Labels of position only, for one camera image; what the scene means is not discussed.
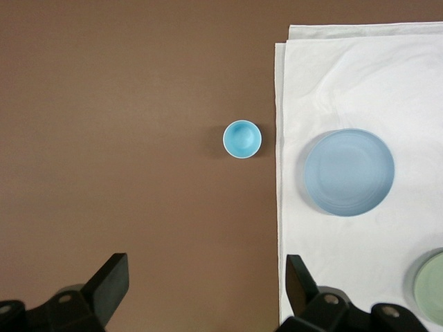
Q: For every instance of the pale green plate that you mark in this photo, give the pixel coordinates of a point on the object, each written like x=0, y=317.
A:
x=431, y=288

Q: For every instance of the small blue cup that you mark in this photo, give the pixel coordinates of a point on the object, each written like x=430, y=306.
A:
x=242, y=139

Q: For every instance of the white cloth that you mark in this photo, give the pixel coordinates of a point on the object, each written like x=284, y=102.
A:
x=356, y=86

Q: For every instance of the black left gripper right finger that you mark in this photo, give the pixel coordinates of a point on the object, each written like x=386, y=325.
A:
x=304, y=294

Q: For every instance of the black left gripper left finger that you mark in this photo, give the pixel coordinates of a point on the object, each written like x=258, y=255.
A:
x=110, y=283

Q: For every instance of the light blue plate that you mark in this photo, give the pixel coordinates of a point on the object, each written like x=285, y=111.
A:
x=349, y=173

